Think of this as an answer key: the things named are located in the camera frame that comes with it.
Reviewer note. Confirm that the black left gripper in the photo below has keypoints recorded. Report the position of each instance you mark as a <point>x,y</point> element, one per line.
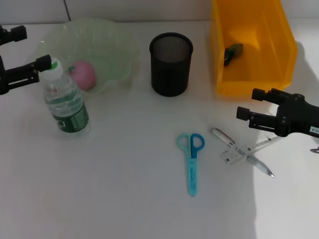
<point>2,79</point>

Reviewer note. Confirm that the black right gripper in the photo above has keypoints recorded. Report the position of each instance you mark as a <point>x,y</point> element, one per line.
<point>299,119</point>

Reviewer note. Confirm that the pink peach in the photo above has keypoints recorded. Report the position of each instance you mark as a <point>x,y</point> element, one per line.
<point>84,74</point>

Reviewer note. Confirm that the clear green-label water bottle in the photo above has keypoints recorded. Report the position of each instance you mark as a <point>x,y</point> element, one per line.
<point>67,107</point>

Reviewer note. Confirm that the blue and teal scissors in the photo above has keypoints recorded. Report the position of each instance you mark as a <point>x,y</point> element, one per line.
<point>193,171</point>

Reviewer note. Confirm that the clear ballpoint pen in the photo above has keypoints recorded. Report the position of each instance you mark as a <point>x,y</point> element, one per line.
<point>223,136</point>

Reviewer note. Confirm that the transparent plastic ruler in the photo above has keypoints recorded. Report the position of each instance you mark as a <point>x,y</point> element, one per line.
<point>231,156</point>

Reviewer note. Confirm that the translucent green fruit plate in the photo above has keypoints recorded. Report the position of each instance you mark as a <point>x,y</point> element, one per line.
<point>104,42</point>

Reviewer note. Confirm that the black mesh pen holder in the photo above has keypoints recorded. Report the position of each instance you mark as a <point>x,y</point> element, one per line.
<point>170,72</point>

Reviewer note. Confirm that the yellow plastic bin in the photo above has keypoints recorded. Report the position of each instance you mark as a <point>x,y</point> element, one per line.
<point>264,69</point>

